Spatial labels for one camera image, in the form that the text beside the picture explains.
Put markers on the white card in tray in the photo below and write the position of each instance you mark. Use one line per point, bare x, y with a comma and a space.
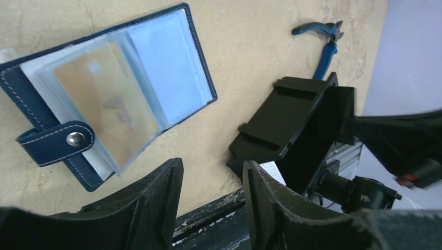
272, 169

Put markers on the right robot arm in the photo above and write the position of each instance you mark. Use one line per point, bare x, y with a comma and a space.
356, 194

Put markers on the blue card holder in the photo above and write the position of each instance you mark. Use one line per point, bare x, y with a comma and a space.
165, 55

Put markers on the aluminium frame rail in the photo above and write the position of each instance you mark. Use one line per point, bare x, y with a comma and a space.
347, 155

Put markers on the black plastic tray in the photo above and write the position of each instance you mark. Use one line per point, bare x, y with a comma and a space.
295, 127

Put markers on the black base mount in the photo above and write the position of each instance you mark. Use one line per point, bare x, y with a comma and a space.
220, 224

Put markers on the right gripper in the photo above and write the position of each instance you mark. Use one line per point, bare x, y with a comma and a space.
408, 146

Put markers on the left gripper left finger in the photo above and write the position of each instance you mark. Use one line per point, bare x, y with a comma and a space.
139, 216

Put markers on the gold credit card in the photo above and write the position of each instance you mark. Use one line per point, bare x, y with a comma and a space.
102, 86

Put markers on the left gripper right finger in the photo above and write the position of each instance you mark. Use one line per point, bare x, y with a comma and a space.
280, 218

